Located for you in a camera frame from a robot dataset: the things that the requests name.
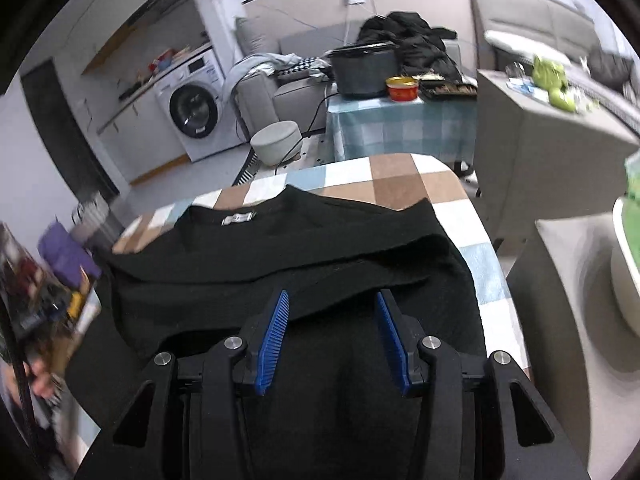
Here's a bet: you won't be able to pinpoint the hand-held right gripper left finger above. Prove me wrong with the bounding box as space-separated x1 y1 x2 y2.
75 289 291 480

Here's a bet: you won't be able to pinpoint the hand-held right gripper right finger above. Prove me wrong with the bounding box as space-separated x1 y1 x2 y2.
375 289 591 480

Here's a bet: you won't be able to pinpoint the black knit sweater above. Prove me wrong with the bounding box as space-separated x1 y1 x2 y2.
65 184 488 480

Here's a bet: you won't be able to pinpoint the pile of black clothes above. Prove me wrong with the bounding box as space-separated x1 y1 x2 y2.
357 11 463 83

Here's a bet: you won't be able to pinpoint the person's left hand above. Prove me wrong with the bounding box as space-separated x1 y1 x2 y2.
22 355 58 401

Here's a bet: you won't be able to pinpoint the shoe rack with shoes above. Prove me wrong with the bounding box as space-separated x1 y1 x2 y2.
0 220 66 356

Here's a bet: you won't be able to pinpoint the purple bag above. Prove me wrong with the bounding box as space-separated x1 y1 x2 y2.
37 222 103 286

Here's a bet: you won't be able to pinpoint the woven grey white basket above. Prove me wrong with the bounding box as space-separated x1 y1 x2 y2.
70 197 121 246

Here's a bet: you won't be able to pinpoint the checkered tablecloth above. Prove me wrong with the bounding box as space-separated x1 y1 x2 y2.
65 152 531 456

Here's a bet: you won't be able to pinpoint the beige bench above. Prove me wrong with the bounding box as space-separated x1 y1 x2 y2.
505 217 640 480

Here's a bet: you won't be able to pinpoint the dark door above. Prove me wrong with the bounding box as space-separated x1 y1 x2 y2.
20 57 121 198

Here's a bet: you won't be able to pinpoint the round white stool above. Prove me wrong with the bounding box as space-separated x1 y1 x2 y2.
250 121 303 167

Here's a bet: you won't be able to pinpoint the kitchen counter with cabinets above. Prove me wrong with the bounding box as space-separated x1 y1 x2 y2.
95 42 221 186

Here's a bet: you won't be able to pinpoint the small table with blue cloth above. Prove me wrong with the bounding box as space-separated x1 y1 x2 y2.
326 92 478 176

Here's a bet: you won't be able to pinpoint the grey nightstand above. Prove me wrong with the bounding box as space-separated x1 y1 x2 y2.
472 67 640 248

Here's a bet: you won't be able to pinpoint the grey sofa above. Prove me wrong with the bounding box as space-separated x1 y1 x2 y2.
234 16 346 133

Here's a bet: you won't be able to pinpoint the white washing machine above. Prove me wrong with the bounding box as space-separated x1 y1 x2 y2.
154 49 246 163

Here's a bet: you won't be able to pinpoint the white bowl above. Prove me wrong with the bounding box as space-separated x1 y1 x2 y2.
610 197 640 333

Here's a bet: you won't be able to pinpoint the red tin can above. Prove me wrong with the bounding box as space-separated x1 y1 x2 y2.
385 76 420 102

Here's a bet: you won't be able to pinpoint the black food tray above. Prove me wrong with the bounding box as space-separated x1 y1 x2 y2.
419 74 478 98

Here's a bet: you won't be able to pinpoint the dark grey rice cooker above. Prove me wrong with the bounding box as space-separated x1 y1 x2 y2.
327 41 401 100

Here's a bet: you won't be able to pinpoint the black white checked pillow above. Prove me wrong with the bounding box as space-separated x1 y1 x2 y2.
277 56 331 81

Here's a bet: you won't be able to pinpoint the light grey blanket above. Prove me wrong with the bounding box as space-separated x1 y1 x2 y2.
222 52 301 106

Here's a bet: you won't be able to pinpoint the red box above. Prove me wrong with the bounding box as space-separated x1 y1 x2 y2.
150 49 176 73

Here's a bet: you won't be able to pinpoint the green plastic bag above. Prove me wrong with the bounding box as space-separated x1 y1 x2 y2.
624 152 640 241

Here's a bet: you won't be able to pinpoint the range hood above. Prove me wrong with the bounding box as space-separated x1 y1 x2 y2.
125 0 196 26

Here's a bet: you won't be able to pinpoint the dark grey cloth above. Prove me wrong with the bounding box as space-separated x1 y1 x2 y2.
587 47 636 86

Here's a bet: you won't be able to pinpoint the padded beige headboard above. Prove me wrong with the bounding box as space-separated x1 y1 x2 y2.
472 0 601 58

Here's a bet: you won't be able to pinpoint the white wall cabinets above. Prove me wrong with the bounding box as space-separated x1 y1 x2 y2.
75 0 201 73

